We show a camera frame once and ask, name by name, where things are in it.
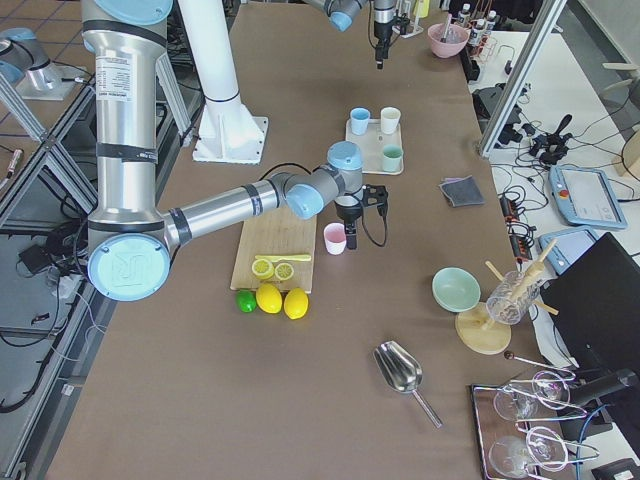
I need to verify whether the cream serving tray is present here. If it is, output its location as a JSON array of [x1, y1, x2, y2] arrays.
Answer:
[[345, 119, 404, 175]]

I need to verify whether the wooden cup tree stand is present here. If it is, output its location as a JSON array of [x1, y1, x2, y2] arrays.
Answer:
[[455, 240, 559, 355]]

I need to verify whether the black monitor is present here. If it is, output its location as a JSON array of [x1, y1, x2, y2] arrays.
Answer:
[[542, 233, 639, 372]]

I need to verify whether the yellow lemon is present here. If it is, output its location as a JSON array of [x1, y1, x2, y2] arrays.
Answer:
[[255, 283, 283, 314], [284, 288, 309, 320]]

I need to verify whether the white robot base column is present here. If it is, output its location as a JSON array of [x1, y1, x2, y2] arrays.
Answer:
[[179, 0, 268, 165]]

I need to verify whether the metal muddler rod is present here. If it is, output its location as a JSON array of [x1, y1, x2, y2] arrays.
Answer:
[[440, 13, 452, 43]]

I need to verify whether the grey folded cloth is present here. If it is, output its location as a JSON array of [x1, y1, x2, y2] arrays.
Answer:
[[439, 175, 485, 207]]

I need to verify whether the pink plastic cup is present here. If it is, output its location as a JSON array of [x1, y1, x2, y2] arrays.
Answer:
[[323, 222, 347, 255]]

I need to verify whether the green plastic cup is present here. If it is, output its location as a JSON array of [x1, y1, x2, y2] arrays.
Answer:
[[382, 144, 403, 173]]

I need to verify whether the blue plastic cup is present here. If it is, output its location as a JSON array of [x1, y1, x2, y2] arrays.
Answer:
[[349, 107, 370, 136]]

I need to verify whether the metal scoop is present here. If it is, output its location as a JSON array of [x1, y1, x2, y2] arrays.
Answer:
[[374, 340, 443, 428]]

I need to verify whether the lemon half slice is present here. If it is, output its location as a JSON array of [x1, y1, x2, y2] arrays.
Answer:
[[274, 262, 295, 282], [251, 258, 275, 280]]

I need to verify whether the wooden cutting board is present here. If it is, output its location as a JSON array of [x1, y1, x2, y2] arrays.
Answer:
[[230, 207, 317, 294]]

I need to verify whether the clear wine glass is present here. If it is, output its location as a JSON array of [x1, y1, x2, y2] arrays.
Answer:
[[493, 387, 538, 421], [489, 435, 535, 479], [525, 426, 569, 472], [531, 370, 570, 410]]

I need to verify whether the green plastic bowl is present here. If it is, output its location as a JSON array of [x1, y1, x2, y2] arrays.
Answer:
[[432, 267, 481, 313]]

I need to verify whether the green lime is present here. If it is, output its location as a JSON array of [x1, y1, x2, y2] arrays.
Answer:
[[235, 290, 257, 313]]

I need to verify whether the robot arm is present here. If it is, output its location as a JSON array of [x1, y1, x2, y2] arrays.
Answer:
[[306, 0, 403, 70], [82, 1, 368, 301]]

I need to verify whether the teach pendant tablet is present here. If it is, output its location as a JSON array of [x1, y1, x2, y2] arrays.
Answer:
[[538, 226, 599, 275], [549, 165, 628, 230]]

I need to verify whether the pink bowl with ice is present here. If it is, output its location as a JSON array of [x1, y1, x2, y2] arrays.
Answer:
[[427, 24, 470, 58]]

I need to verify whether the clear textured glass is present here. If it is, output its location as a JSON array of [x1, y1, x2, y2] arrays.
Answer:
[[486, 271, 541, 325]]

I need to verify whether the cream plastic cup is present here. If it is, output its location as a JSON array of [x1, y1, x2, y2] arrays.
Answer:
[[380, 106, 401, 135]]

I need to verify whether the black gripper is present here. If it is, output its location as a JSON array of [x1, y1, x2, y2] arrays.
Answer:
[[335, 184, 388, 250], [370, 9, 409, 69]]

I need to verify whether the yellow plastic knife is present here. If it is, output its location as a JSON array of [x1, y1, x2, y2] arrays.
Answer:
[[254, 254, 312, 263]]

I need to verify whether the black framed mirror tray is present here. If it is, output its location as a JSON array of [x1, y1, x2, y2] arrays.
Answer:
[[468, 382, 566, 480]]

